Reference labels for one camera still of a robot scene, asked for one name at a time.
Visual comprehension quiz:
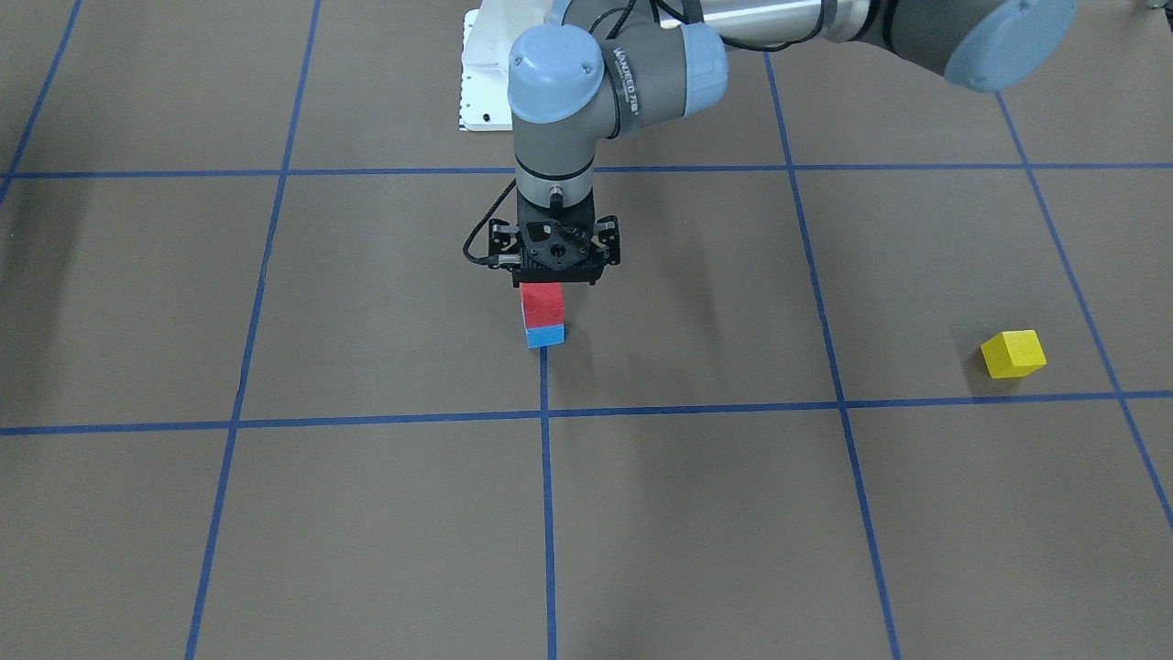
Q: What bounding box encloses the blue foam block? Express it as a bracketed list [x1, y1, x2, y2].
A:
[524, 324, 565, 349]

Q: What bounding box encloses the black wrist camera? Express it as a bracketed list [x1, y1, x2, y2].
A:
[488, 215, 621, 281]

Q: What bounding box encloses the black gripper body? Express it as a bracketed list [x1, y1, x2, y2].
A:
[510, 192, 605, 287]

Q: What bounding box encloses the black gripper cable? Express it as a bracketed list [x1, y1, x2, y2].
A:
[463, 178, 520, 268]

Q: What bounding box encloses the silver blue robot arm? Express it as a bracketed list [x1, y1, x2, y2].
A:
[472, 1, 1078, 285]

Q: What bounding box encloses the yellow foam block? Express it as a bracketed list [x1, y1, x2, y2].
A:
[979, 329, 1047, 380]

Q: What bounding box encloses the white pedestal base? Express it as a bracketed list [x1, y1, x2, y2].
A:
[457, 1, 554, 131]

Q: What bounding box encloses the red foam block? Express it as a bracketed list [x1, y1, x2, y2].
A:
[518, 281, 565, 331]

